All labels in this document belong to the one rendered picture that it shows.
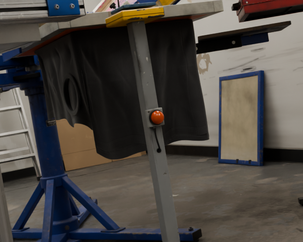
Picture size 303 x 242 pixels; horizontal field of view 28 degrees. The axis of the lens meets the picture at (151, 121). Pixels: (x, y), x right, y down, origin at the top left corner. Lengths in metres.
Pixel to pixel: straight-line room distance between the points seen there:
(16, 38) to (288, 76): 3.27
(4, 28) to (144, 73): 0.41
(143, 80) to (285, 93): 3.04
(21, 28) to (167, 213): 0.65
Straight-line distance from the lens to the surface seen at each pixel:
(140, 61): 1.70
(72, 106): 2.07
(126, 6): 1.68
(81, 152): 6.66
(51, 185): 3.22
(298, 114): 4.59
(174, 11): 1.99
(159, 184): 1.72
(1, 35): 1.54
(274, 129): 4.85
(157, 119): 1.67
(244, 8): 2.98
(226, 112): 5.20
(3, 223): 1.65
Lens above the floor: 0.73
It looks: 3 degrees down
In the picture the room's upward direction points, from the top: 9 degrees counter-clockwise
